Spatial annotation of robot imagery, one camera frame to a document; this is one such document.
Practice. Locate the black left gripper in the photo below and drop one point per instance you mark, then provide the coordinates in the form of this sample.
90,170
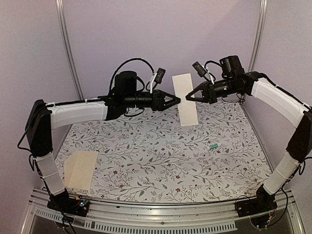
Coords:
158,102

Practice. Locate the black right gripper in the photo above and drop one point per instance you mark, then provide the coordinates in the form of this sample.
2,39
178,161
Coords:
212,98

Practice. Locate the cream letter paper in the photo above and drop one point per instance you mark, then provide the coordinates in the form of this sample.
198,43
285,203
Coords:
187,109

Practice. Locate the cream paper envelope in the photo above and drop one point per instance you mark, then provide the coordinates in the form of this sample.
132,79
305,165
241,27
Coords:
79,168

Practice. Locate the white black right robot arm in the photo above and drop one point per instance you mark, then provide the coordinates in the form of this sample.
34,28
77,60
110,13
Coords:
295,114

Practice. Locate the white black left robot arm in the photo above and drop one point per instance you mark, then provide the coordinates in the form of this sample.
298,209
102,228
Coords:
44,118

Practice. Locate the green white glue stick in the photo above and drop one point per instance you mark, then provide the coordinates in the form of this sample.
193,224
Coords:
213,146

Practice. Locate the floral patterned table mat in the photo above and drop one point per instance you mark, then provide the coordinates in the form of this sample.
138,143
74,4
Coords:
152,158

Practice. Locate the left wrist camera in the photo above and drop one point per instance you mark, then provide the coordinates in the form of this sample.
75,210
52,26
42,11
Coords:
156,79

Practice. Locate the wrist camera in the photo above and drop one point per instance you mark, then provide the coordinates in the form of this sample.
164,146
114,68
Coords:
203,72
156,79

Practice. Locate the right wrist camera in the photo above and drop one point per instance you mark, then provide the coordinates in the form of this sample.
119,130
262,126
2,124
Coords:
203,72

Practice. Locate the right aluminium frame post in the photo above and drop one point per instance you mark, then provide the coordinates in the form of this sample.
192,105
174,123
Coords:
258,34

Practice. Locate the aluminium frame post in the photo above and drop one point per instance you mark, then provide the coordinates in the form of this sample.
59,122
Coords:
258,34
68,49

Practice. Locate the front aluminium rail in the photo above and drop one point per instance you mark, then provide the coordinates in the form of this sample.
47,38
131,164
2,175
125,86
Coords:
121,217

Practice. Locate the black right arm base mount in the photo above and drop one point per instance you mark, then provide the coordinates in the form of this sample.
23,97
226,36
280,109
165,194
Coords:
263,207

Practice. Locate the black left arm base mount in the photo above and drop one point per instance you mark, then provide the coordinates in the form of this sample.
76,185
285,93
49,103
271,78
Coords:
63,203

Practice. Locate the left aluminium frame post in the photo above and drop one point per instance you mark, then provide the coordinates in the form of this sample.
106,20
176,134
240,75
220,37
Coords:
68,49

